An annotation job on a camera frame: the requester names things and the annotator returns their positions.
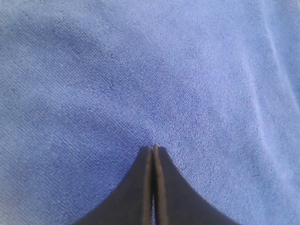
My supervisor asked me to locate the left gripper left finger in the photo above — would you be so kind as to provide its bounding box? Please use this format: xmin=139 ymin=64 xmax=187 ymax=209
xmin=75 ymin=147 xmax=153 ymax=225

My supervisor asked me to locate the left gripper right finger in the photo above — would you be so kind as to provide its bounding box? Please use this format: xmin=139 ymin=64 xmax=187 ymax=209
xmin=152 ymin=145 xmax=238 ymax=225

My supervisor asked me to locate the blue microfiber cloth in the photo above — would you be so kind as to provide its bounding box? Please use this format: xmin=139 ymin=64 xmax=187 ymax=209
xmin=0 ymin=0 xmax=300 ymax=225

